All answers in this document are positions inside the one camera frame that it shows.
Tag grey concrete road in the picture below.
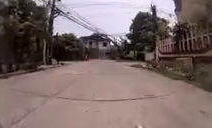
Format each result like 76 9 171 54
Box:
0 59 212 128

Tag house with dark roof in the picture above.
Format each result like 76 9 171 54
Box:
79 32 119 61

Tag large tree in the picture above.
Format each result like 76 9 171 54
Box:
125 4 172 54

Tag utility pole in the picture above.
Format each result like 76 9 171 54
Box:
47 0 59 65

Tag raised kerb strip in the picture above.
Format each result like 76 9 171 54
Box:
0 61 66 81

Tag grass verge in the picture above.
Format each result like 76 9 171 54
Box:
131 60 212 95

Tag row of trees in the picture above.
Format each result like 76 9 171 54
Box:
0 0 85 68

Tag dark fence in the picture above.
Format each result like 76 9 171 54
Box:
0 39 48 75

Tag overhead wires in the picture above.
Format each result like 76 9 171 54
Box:
40 0 123 46

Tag wall with white railing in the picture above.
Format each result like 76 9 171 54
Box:
154 29 212 72

